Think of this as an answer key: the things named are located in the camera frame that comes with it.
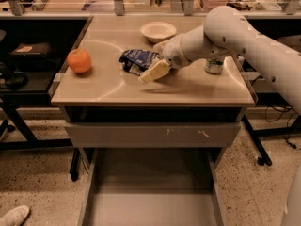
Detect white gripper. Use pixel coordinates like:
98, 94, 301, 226
139, 35, 188, 84

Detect blue chip bag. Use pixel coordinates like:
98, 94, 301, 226
119, 49, 163, 75

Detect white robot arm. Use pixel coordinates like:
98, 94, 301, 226
156, 7, 301, 226

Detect grey drawer cabinet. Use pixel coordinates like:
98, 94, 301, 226
52, 16, 254, 226

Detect closed top drawer front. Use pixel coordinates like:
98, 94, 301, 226
66, 122, 240, 148

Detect open middle drawer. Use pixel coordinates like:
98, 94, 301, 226
77, 149, 228, 226

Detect white bowl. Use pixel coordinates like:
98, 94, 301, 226
140, 22, 177, 43

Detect green white soda can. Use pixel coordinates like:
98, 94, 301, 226
204, 57, 225, 74

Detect orange fruit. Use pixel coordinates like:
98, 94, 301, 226
67, 48, 91, 73

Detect black box on shelf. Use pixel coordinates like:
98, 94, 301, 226
8, 42, 53, 61

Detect black headphones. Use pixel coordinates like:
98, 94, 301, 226
5, 72, 28, 90

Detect white shoe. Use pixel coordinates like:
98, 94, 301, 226
0, 205, 30, 226

